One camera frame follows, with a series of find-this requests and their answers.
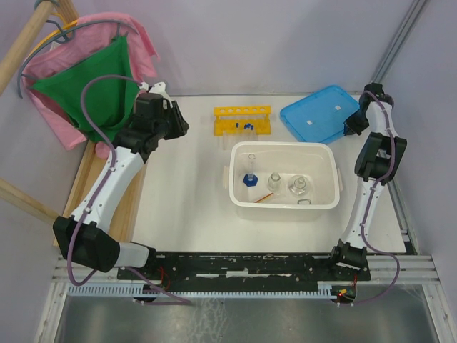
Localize green shirt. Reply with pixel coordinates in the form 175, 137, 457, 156
31, 36, 139, 142

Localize pink shirt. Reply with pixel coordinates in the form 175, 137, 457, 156
21, 12, 156, 151

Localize white plastic storage bin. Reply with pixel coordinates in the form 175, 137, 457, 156
224, 141, 340, 221

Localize wooden clothes rack frame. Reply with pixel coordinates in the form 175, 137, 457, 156
1, 1, 146, 242

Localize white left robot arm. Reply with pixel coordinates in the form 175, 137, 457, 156
53, 90, 189, 279

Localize grey slotted cable duct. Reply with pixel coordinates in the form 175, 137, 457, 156
67, 283, 336, 299

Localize red orange stirring rod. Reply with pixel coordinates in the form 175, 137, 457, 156
254, 192, 275, 204

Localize yellow test tube rack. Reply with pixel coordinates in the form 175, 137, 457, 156
214, 105, 272, 136

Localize blue plastic bin lid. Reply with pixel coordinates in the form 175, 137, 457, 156
280, 85, 359, 144

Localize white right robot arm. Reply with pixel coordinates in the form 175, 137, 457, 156
327, 82, 407, 279

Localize small glass flask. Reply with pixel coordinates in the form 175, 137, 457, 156
288, 174, 313, 197

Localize yellow clothes hanger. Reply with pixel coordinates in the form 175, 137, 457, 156
28, 11, 78, 57

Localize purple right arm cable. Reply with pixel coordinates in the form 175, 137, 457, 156
338, 89, 401, 305

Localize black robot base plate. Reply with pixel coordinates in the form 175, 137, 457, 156
139, 252, 371, 293

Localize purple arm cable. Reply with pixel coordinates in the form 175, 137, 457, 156
338, 89, 401, 305
66, 74, 192, 307

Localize small glass beaker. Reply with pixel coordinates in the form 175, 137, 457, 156
267, 172, 282, 194

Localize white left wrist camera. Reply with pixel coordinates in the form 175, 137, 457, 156
139, 81, 173, 108

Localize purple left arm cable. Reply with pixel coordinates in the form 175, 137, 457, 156
66, 74, 192, 307

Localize small green circuit board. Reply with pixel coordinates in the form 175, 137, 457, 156
338, 287, 356, 301

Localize metal crucible tongs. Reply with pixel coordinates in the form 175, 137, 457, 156
297, 199, 312, 205

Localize grey clothes hanger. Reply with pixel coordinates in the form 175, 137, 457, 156
16, 19, 138, 99

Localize aluminium frame post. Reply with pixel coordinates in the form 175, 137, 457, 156
371, 0, 430, 83

